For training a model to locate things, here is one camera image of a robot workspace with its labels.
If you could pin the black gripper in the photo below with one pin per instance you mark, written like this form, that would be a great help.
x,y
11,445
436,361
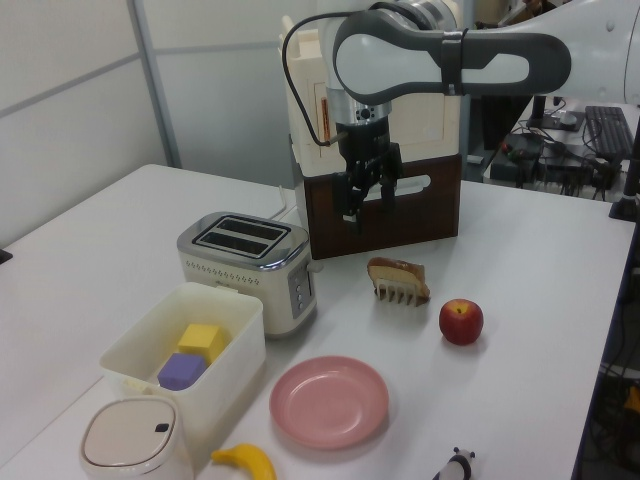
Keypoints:
x,y
364,142

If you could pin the bread slice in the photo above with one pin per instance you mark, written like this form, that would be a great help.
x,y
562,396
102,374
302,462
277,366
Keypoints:
x,y
395,272

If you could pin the white grey Franka robot arm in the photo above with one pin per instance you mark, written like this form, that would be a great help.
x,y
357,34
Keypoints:
x,y
390,55

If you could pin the cream chrome two-slot toaster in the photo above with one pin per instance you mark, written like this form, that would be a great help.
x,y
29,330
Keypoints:
x,y
235,275

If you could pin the dark brown wooden box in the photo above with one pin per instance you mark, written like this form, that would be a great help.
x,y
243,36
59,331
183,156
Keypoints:
x,y
425,210

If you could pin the cream plastic cabinet box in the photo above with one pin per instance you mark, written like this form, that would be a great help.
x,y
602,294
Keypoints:
x,y
430,120

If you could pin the toast rack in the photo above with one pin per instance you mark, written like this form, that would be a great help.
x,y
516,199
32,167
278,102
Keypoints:
x,y
400,295

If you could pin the red apple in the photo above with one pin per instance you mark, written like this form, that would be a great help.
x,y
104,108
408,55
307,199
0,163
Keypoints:
x,y
461,322

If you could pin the black monitor stand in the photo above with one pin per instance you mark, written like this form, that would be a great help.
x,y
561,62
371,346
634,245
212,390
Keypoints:
x,y
550,120

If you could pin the pink plate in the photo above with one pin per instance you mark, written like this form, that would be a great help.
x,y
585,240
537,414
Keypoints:
x,y
327,400

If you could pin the yellow cube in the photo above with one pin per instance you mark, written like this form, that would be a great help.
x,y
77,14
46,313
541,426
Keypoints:
x,y
197,340

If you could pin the white plastic container box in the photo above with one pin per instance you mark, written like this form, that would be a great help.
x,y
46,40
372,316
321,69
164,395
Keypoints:
x,y
230,370

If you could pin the black keyboard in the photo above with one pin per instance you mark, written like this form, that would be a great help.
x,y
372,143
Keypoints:
x,y
607,130

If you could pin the black table clamp pole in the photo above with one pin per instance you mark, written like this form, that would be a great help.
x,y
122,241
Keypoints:
x,y
627,200

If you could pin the purple cube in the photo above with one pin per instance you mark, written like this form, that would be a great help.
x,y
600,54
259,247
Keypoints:
x,y
180,372

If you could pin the panda toy figure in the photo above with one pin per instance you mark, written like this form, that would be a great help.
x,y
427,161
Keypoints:
x,y
459,465

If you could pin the yellow banana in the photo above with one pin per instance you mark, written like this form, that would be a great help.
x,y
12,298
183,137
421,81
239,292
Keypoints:
x,y
252,460

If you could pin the white lidded canister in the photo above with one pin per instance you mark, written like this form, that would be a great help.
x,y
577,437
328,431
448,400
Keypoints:
x,y
130,440

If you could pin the black object at table edge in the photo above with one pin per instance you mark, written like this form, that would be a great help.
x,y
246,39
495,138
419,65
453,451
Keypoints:
x,y
5,257

